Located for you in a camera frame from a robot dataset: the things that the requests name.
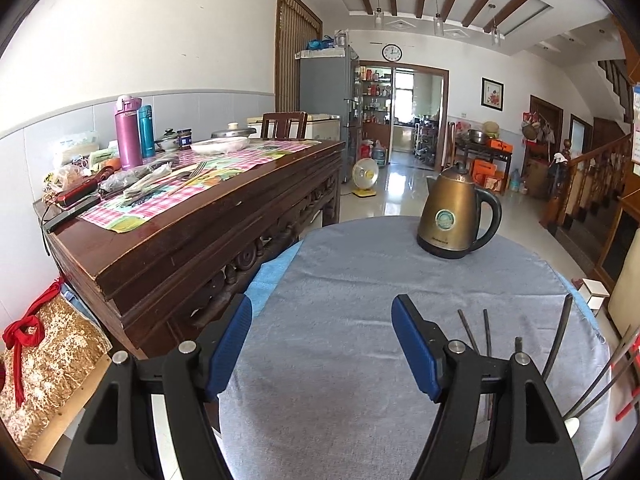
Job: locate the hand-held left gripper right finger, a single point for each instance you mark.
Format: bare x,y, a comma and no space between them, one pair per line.
415,345

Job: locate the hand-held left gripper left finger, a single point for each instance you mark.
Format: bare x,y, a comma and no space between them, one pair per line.
230,345

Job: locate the dark metal chopstick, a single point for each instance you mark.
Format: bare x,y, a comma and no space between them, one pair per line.
487,330
466,330
562,330
607,390
600,375
518,346

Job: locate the blue undercloth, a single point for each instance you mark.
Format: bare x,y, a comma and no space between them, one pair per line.
265,280

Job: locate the grey tablecloth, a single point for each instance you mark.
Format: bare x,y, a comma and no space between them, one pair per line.
350,285

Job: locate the carved wooden sideboard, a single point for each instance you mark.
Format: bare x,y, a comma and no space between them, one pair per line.
200,240

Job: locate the bronze electric kettle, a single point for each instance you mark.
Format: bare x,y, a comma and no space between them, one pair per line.
450,220

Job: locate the pink checkered runner cloth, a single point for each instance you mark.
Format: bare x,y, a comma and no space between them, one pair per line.
150,205

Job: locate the metal fork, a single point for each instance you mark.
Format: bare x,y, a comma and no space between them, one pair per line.
195,171

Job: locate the yellow electric fan heater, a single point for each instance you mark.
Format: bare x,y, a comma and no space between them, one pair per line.
364,172

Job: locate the straw sack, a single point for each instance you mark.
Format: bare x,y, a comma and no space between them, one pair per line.
50,350

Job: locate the orange cardboard boxes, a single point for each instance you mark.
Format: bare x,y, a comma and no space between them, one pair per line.
490,175

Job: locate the small white stool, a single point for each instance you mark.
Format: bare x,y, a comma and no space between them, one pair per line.
595,292

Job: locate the large water jug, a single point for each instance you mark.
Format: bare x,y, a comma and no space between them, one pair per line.
379,155

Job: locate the small blue water jug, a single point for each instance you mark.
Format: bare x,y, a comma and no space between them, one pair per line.
516,180

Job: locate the white shallow bowl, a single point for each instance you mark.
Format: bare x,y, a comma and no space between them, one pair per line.
220,146

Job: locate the dark wooden side table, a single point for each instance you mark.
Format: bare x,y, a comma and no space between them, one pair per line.
480,152

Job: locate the black flat remote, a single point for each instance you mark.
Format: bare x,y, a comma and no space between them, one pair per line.
70,215

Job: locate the red ribbon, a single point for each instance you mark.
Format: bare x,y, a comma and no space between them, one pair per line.
22,332

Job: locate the dark glass jar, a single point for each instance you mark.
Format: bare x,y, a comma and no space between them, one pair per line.
184,140

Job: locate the small lidded pot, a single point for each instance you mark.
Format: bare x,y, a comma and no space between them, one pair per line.
167,142

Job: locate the metal pan with lid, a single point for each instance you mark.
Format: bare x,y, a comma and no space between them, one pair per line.
232,132

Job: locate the red pouch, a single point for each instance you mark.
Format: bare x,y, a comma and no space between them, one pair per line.
77,191

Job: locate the orange flat box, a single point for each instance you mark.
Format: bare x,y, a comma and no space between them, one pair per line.
500,145

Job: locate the metal mixing bowl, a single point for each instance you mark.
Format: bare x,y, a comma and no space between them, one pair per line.
477,136

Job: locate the cream leather armchair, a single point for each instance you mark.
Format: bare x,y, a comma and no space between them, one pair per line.
625,285

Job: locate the red plastic child chair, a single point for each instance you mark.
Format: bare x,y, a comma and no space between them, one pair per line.
624,409

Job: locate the dark wooden chair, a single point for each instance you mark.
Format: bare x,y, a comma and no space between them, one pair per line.
285,125

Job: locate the teal thermos bottle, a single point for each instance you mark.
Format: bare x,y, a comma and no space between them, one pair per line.
146,132

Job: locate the pink thermos bottle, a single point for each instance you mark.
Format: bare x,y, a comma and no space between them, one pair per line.
129,140

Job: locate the white chest freezer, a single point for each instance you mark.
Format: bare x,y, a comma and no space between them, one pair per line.
322,127

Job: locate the wooden stair railing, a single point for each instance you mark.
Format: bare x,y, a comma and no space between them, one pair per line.
590,180

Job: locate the white plastic bag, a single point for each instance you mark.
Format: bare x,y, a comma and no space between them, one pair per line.
75,147

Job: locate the grey refrigerator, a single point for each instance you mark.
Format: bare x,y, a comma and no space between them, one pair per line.
325,85

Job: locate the brown window blind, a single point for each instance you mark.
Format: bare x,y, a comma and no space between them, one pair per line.
295,50

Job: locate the glass pendant lamp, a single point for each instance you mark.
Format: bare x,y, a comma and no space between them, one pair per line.
495,35
378,17
438,22

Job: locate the framed wall picture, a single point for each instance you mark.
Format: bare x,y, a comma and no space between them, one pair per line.
493,94

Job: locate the round wall clock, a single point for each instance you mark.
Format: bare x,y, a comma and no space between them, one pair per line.
392,52

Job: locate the pink wall calendar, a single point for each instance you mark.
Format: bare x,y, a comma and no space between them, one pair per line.
636,125

